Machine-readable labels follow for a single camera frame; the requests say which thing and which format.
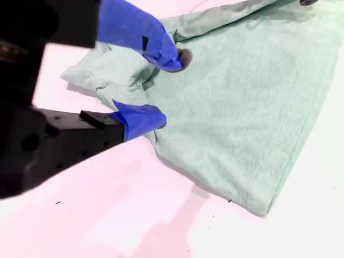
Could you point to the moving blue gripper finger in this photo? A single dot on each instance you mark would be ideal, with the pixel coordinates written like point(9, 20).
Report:
point(129, 29)
point(309, 1)

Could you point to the pale green T-shirt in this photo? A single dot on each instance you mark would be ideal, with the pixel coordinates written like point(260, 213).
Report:
point(228, 121)

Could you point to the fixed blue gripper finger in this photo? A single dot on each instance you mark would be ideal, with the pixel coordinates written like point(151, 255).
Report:
point(80, 139)

